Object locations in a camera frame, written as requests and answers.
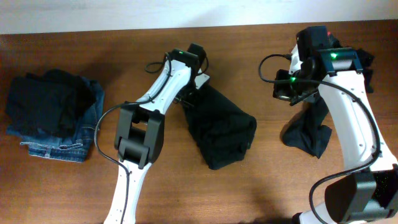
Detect black trousers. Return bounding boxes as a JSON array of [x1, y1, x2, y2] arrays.
[[183, 85, 257, 170]]

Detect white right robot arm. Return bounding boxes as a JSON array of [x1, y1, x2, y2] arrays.
[[273, 26, 397, 223]]

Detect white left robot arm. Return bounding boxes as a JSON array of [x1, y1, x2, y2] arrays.
[[104, 44, 210, 223]]

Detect crumpled black clothes pile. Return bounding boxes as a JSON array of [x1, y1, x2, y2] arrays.
[[281, 35, 374, 159]]

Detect folded blue jeans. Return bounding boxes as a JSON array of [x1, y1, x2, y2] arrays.
[[6, 78, 104, 162]]

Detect folded black garment stack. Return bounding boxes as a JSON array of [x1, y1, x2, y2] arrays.
[[6, 69, 96, 138]]

